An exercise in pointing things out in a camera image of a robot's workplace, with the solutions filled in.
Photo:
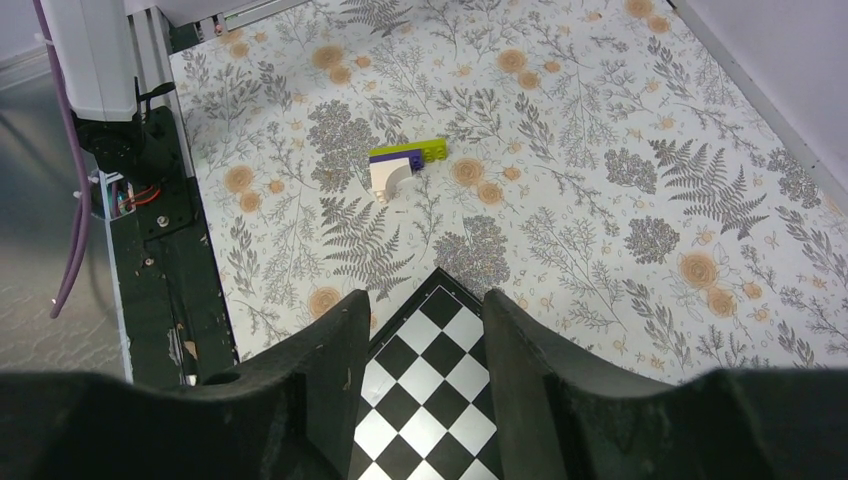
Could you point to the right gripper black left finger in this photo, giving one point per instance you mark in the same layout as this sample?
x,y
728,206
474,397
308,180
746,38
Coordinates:
x,y
287,413

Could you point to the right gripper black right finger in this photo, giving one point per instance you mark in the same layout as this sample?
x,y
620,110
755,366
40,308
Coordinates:
x,y
565,413

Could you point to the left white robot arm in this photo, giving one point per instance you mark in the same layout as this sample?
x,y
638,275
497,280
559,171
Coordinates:
x,y
89,49

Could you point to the black white chessboard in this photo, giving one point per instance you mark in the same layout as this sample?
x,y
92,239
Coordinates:
x,y
426,408

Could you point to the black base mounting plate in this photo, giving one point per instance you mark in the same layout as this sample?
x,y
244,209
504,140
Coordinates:
x,y
176,327

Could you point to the floral patterned table mat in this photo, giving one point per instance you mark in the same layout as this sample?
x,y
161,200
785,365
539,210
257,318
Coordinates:
x,y
603,172

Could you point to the green purple white toy bricks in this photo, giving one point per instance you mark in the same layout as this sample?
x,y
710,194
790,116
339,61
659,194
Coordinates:
x,y
392,164

